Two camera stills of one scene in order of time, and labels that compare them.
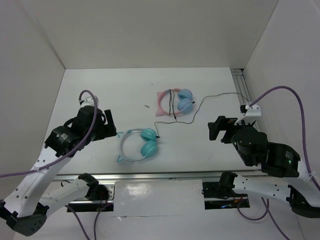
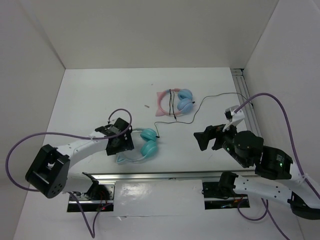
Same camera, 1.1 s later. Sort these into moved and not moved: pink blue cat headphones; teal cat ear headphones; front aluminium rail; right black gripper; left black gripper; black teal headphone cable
Moved: left black gripper; right black gripper
Not moved: teal cat ear headphones; front aluminium rail; pink blue cat headphones; black teal headphone cable
